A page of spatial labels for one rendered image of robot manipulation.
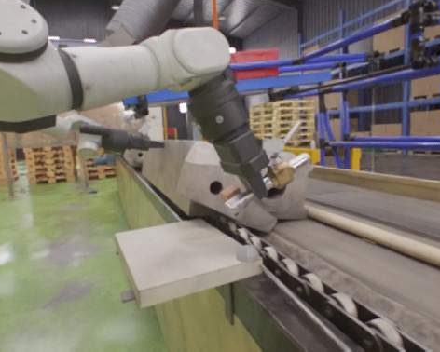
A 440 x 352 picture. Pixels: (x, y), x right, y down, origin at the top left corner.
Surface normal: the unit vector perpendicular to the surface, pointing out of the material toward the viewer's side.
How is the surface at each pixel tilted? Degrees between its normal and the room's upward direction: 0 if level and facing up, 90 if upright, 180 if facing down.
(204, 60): 80
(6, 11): 53
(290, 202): 90
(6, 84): 135
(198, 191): 90
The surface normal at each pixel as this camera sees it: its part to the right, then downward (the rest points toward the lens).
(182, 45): 0.67, -0.14
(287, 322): -0.05, -0.99
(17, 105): 0.01, 0.79
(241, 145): 0.36, 0.08
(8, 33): 0.43, -0.56
